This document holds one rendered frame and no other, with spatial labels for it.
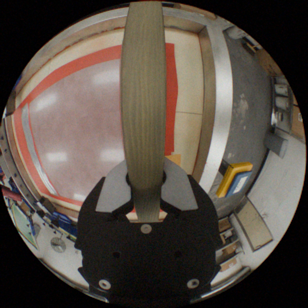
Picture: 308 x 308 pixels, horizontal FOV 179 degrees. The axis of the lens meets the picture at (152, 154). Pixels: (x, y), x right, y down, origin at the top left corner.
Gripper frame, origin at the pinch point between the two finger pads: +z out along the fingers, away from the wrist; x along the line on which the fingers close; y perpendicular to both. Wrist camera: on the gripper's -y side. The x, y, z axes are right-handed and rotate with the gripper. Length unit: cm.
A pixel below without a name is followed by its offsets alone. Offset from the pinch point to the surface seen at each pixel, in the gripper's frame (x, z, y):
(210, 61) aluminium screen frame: 9.9, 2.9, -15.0
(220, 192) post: 24.3, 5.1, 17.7
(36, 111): -28.7, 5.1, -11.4
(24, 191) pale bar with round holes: -68, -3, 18
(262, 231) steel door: 326, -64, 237
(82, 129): -12.0, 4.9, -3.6
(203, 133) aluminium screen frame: 9.9, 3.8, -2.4
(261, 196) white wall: 320, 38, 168
